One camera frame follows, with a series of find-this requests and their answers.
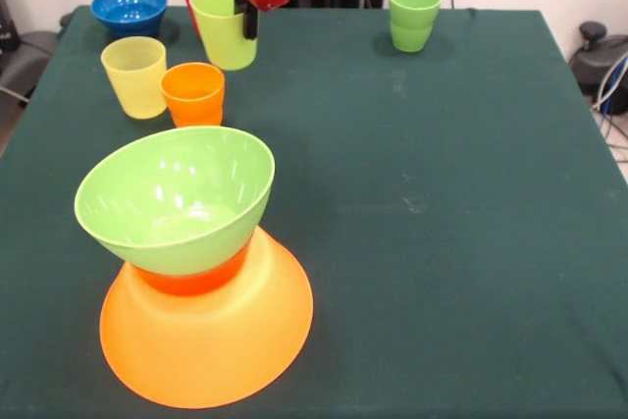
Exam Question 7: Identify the lime cup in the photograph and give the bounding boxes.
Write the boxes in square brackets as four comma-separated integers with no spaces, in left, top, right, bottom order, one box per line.
[188,0,259,72]

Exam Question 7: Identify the orange cup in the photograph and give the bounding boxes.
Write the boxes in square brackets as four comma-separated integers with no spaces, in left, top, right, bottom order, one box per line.
[159,62,227,130]

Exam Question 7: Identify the green bowl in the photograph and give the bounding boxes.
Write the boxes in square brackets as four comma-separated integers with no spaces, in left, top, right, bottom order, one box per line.
[74,125,277,278]

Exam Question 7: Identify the red-orange bowl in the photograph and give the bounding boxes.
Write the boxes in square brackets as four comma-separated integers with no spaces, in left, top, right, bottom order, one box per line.
[131,232,254,297]

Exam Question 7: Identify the large orange bowl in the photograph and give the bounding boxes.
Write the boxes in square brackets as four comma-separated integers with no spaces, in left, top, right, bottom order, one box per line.
[99,225,315,410]

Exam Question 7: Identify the blue bowl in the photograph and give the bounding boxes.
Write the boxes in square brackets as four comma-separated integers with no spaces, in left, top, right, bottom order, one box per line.
[90,0,169,39]

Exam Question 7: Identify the yellow cup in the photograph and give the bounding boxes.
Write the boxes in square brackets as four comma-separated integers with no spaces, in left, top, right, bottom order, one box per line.
[100,35,169,121]

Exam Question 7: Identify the green cup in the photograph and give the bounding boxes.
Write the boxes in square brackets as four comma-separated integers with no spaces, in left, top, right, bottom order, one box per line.
[388,0,444,53]

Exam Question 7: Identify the black equipment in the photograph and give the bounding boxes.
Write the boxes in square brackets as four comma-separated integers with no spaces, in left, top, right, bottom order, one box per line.
[0,0,21,52]

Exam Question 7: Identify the dark green tablecloth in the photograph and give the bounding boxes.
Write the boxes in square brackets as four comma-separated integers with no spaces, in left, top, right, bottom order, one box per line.
[0,4,628,419]

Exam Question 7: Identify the tangled floor cables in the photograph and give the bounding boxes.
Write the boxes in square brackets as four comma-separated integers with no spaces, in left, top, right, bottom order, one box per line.
[591,53,628,163]

